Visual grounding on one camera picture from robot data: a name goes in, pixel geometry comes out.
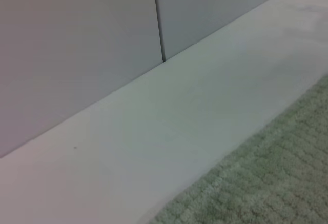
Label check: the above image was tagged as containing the green ribbed towel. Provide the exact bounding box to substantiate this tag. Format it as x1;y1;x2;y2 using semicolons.
153;74;328;224

